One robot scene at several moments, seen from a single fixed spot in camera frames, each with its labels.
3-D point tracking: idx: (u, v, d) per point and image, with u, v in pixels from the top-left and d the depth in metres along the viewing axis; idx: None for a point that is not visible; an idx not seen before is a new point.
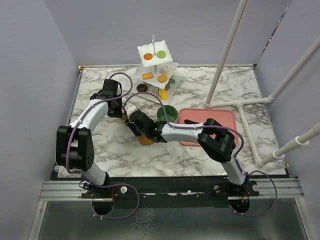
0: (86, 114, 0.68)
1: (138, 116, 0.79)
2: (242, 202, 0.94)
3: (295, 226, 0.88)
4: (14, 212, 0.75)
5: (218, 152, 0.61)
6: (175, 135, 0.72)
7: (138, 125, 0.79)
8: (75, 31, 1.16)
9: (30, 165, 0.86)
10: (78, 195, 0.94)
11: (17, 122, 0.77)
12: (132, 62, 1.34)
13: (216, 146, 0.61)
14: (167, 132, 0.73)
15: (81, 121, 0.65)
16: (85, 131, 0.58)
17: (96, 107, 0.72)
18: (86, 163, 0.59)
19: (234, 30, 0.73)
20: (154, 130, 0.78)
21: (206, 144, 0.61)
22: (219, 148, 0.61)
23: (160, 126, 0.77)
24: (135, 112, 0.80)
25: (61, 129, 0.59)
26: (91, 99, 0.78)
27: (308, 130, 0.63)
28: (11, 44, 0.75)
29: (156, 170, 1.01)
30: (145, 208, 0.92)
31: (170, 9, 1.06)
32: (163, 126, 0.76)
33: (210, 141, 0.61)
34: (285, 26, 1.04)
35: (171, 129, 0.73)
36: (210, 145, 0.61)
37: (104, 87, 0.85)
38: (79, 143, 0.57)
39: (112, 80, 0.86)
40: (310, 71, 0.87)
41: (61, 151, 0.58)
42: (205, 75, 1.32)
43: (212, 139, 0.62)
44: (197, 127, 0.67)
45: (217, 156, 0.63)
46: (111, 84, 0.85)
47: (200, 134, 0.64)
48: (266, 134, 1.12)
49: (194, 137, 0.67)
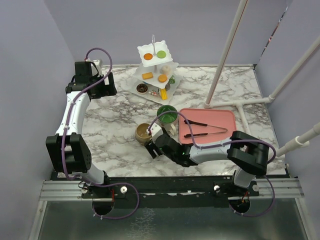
0: (70, 115, 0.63)
1: (166, 141, 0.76)
2: (242, 203, 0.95)
3: (295, 226, 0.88)
4: (14, 212, 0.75)
5: (254, 166, 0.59)
6: (205, 155, 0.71)
7: (166, 150, 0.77)
8: (75, 31, 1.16)
9: (30, 166, 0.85)
10: (78, 195, 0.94)
11: (17, 123, 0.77)
12: (132, 62, 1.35)
13: (250, 160, 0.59)
14: (195, 154, 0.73)
15: (67, 126, 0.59)
16: (76, 135, 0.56)
17: (76, 103, 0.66)
18: (86, 166, 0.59)
19: (235, 30, 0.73)
20: (183, 154, 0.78)
21: (239, 159, 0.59)
22: (254, 162, 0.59)
23: (187, 149, 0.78)
24: (161, 137, 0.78)
25: (50, 140, 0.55)
26: (67, 92, 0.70)
27: (309, 130, 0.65)
28: (11, 45, 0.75)
29: (156, 170, 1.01)
30: (145, 208, 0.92)
31: (169, 10, 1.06)
32: (190, 149, 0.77)
33: (242, 155, 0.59)
34: (284, 26, 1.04)
35: (199, 150, 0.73)
36: (244, 159, 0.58)
37: (77, 72, 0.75)
38: (73, 150, 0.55)
39: (84, 62, 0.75)
40: (310, 71, 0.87)
41: (56, 159, 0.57)
42: (205, 75, 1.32)
43: (244, 152, 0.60)
44: (224, 143, 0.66)
45: (252, 169, 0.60)
46: (84, 66, 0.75)
47: (230, 149, 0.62)
48: (266, 134, 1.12)
49: (223, 153, 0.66)
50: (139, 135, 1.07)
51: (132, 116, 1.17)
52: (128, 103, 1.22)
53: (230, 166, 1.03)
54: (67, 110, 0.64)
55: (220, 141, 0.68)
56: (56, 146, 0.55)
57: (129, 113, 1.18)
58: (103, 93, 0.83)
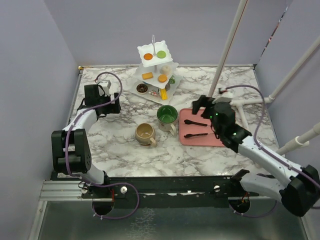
0: (78, 120, 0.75)
1: (227, 112, 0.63)
2: (242, 203, 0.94)
3: (295, 226, 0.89)
4: (14, 212, 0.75)
5: (301, 206, 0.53)
6: (257, 157, 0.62)
7: (217, 120, 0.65)
8: (75, 31, 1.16)
9: (30, 166, 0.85)
10: (78, 195, 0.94)
11: (17, 123, 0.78)
12: (132, 62, 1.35)
13: (304, 201, 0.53)
14: (248, 148, 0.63)
15: (74, 124, 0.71)
16: (81, 130, 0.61)
17: (84, 114, 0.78)
18: (85, 164, 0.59)
19: (235, 30, 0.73)
20: (232, 135, 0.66)
21: (296, 193, 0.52)
22: (306, 204, 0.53)
23: (239, 132, 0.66)
24: (224, 105, 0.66)
25: (56, 134, 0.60)
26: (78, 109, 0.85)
27: (309, 130, 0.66)
28: (11, 45, 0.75)
29: (156, 170, 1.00)
30: (145, 208, 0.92)
31: (169, 10, 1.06)
32: (244, 136, 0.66)
33: (302, 193, 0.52)
34: (284, 26, 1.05)
35: (254, 146, 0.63)
36: (300, 196, 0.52)
37: (86, 95, 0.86)
38: (76, 144, 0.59)
39: (92, 86, 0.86)
40: (310, 71, 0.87)
41: (57, 155, 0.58)
42: (205, 75, 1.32)
43: (304, 189, 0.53)
44: (292, 167, 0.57)
45: (295, 206, 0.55)
46: (92, 89, 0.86)
47: (293, 179, 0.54)
48: (266, 134, 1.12)
49: (283, 175, 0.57)
50: (139, 135, 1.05)
51: (132, 116, 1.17)
52: (128, 103, 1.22)
53: (230, 166, 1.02)
54: (76, 117, 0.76)
55: (287, 161, 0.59)
56: (61, 140, 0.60)
57: (129, 113, 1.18)
58: (110, 109, 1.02)
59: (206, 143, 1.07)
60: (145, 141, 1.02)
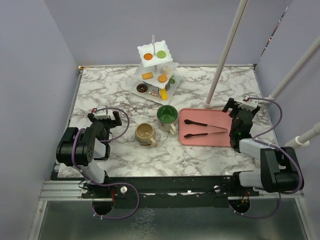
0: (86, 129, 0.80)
1: (245, 120, 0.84)
2: (242, 203, 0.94)
3: (295, 226, 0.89)
4: (13, 212, 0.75)
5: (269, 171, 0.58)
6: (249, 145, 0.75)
7: (237, 122, 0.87)
8: (75, 33, 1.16)
9: (30, 165, 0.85)
10: (78, 195, 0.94)
11: (17, 122, 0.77)
12: (132, 62, 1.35)
13: (271, 166, 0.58)
14: (244, 141, 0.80)
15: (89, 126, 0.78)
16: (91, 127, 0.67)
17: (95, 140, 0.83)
18: (87, 155, 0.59)
19: (235, 30, 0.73)
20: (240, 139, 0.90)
21: (265, 158, 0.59)
22: (274, 172, 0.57)
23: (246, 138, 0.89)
24: (246, 114, 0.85)
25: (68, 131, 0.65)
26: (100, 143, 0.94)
27: (309, 130, 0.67)
28: (10, 45, 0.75)
29: (156, 170, 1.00)
30: (145, 208, 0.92)
31: (169, 9, 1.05)
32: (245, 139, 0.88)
33: (271, 158, 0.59)
34: (284, 26, 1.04)
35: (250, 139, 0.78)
36: (267, 161, 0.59)
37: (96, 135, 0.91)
38: (85, 134, 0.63)
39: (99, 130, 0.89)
40: (310, 71, 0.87)
41: (65, 143, 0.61)
42: (205, 75, 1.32)
43: (275, 158, 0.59)
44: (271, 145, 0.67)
45: (267, 179, 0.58)
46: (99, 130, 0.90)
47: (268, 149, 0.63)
48: (266, 134, 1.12)
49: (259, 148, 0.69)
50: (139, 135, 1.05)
51: (132, 116, 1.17)
52: (128, 103, 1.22)
53: (230, 166, 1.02)
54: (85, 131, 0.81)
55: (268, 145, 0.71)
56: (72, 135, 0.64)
57: (129, 113, 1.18)
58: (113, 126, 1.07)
59: (206, 143, 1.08)
60: (145, 141, 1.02)
